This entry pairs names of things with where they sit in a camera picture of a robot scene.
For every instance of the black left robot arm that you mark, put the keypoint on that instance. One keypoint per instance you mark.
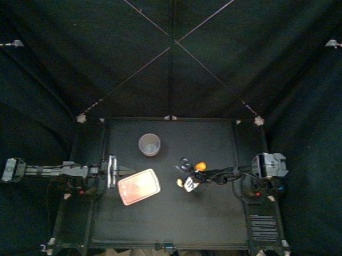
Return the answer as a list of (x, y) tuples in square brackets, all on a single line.
[(53, 171)]

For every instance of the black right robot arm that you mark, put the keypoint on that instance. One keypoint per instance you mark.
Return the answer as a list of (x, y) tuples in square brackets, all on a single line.
[(267, 165)]

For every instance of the yellow chip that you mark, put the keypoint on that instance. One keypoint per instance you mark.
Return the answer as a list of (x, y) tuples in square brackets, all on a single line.
[(179, 182)]

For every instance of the orange chip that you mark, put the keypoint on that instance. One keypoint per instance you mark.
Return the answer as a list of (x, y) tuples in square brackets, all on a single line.
[(200, 166)]

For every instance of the grey bowl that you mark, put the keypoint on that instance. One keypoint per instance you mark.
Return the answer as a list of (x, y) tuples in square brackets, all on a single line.
[(148, 144)]

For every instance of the pink rectangular cutting board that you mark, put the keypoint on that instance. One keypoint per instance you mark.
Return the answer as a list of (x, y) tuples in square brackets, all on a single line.
[(137, 186)]

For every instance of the white printed label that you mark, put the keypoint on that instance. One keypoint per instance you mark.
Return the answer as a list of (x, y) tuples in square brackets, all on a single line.
[(263, 228)]

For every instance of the white frame middle bracket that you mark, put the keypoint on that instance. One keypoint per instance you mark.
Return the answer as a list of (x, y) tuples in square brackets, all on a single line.
[(169, 117)]

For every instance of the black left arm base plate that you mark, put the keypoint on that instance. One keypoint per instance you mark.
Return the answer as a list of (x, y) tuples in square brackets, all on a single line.
[(73, 213)]

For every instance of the white frame corner bracket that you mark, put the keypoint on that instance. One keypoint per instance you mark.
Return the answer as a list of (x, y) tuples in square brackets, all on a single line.
[(331, 43), (259, 120), (80, 117), (16, 43)]

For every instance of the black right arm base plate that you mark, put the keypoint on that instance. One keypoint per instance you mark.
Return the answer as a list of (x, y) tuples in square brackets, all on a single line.
[(261, 220)]

